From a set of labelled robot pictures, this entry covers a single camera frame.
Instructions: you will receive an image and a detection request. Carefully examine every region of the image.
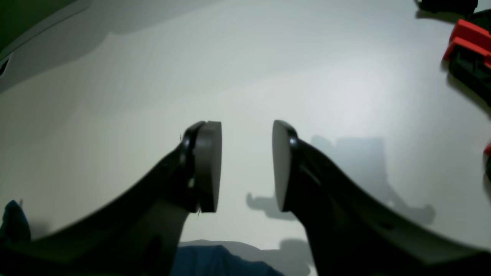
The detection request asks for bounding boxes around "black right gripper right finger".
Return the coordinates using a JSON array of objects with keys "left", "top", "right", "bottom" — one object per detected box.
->
[{"left": 272, "top": 120, "right": 491, "bottom": 276}]

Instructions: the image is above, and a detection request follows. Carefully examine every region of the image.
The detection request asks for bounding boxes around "blue red bar clamp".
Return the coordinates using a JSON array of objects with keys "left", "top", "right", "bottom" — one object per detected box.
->
[{"left": 443, "top": 9, "right": 491, "bottom": 105}]

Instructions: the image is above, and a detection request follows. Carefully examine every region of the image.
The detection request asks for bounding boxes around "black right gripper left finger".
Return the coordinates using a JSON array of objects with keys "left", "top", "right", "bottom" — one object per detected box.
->
[{"left": 1, "top": 121, "right": 222, "bottom": 276}]

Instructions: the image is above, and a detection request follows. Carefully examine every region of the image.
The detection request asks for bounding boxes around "dark blue T-shirt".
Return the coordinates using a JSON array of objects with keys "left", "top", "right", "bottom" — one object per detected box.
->
[{"left": 1, "top": 200, "right": 283, "bottom": 276}]

